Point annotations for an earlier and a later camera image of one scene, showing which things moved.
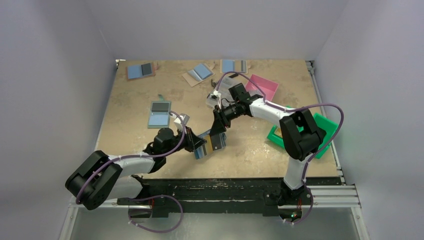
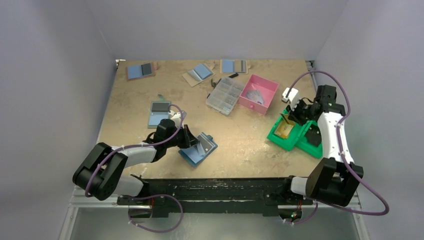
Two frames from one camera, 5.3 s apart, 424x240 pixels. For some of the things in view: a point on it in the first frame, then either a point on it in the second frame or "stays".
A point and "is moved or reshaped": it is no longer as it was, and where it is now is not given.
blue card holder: [218, 141] is moved or reshaped
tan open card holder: [200, 73] stays
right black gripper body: [218, 117] → [301, 113]
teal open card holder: [159, 114] stays
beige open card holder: [240, 66] stays
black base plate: [224, 196] stays
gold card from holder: [208, 144] is moved or reshaped
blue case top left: [140, 71] stays
